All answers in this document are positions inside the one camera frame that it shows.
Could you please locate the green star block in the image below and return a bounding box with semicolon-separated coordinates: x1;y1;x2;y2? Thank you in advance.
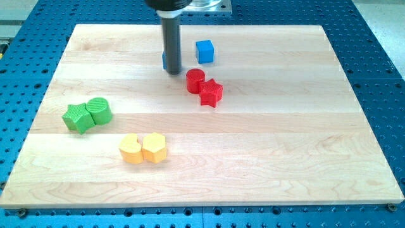
62;103;95;134

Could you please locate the green cylinder block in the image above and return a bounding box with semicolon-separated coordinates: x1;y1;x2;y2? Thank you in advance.
86;97;113;125

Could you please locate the clear acrylic robot base plate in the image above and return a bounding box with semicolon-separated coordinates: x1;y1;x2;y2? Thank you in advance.
183;0;232;15

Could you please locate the light wooden board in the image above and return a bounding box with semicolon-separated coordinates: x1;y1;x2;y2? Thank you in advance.
1;24;404;208

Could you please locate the blue cube block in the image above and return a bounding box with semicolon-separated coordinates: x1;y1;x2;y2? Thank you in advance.
196;40;215;64

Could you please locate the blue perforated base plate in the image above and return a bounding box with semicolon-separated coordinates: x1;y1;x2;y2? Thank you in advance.
1;1;404;227

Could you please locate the red star block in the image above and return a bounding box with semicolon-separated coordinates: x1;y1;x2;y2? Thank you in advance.
199;79;223;108

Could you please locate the yellow hexagon block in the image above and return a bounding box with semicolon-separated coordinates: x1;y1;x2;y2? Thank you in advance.
142;132;167;163

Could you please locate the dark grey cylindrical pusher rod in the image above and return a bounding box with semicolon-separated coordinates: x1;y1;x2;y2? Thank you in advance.
161;16;182;75

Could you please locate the red cylinder block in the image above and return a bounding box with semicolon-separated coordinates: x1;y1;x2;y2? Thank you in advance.
186;68;205;94

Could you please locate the yellow heart block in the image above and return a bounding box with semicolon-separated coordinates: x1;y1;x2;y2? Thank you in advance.
118;133;144;164

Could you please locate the blue triangle block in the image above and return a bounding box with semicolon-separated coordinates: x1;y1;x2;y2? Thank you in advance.
161;51;167;70

